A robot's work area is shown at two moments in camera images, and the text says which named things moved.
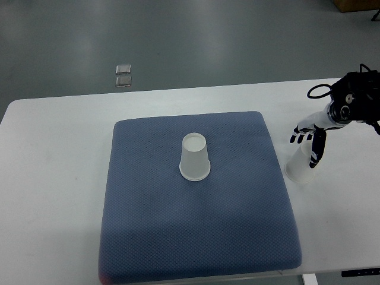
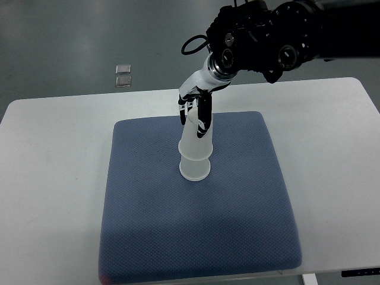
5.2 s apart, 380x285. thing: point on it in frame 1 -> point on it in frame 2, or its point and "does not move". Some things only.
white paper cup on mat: x=195 y=164 does not move
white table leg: x=310 y=279 does not move
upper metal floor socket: x=123 y=69 does not move
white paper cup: x=297 y=170 -> x=191 y=146
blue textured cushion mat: x=157 y=225 does not move
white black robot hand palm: x=320 y=121 -> x=206 y=82
